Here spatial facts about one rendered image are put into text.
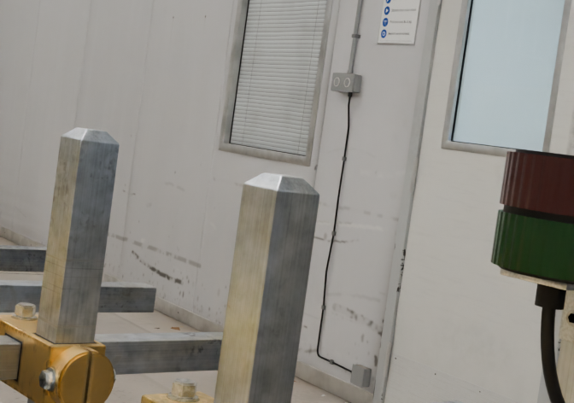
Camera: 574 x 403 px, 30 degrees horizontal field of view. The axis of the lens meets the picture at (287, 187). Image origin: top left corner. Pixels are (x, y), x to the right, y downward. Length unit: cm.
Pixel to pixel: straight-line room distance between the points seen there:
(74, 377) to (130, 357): 12
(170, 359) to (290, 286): 34
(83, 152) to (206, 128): 525
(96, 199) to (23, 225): 769
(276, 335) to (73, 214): 25
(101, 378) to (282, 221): 27
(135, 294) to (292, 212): 61
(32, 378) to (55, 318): 5
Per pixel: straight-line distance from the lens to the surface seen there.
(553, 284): 44
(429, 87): 460
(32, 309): 95
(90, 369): 86
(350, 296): 489
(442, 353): 443
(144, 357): 97
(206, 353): 101
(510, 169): 45
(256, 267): 66
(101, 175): 87
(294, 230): 66
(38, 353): 88
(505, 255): 44
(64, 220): 87
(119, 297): 124
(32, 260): 146
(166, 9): 673
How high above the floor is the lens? 116
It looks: 3 degrees down
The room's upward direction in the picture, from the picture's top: 8 degrees clockwise
